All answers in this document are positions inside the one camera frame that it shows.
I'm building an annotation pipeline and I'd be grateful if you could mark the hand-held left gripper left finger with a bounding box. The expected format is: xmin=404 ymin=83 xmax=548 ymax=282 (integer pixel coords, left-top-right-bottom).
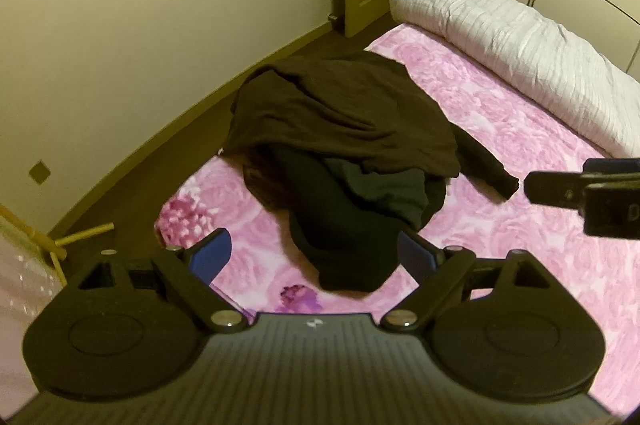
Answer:
xmin=75 ymin=228 xmax=247 ymax=334

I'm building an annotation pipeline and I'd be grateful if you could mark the dark grey garment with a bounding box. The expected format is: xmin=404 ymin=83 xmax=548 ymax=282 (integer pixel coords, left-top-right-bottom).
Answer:
xmin=324 ymin=157 xmax=431 ymax=230

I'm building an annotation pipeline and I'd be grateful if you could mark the wooden rack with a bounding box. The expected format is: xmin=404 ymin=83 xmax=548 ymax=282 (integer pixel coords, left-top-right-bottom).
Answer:
xmin=0 ymin=204 xmax=116 ymax=287

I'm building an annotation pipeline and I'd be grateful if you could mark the square wall plate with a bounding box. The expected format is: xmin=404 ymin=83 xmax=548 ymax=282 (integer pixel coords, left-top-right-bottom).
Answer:
xmin=27 ymin=160 xmax=52 ymax=186

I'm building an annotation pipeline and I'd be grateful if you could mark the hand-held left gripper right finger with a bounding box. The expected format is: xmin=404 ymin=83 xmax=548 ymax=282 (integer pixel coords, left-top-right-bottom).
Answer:
xmin=382 ymin=230 xmax=547 ymax=334

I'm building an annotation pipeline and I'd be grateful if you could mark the pale pink cloth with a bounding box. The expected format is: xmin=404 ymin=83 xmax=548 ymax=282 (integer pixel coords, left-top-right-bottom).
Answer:
xmin=0 ymin=230 xmax=63 ymax=406

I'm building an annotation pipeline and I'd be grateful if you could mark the pink floral blanket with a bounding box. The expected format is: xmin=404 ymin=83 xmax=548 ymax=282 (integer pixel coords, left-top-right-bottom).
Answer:
xmin=155 ymin=22 xmax=640 ymax=408

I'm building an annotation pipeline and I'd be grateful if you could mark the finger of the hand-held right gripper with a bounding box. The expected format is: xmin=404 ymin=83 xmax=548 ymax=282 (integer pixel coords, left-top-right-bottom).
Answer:
xmin=524 ymin=158 xmax=640 ymax=208
xmin=581 ymin=181 xmax=640 ymax=237

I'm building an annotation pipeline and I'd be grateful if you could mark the brown garment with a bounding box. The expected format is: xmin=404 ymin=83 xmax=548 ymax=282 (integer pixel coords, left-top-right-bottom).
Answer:
xmin=222 ymin=51 xmax=520 ymax=202

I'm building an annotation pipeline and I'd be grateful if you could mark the white ribbed quilt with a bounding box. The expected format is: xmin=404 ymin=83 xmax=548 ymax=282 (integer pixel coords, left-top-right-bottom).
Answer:
xmin=389 ymin=0 xmax=640 ymax=160

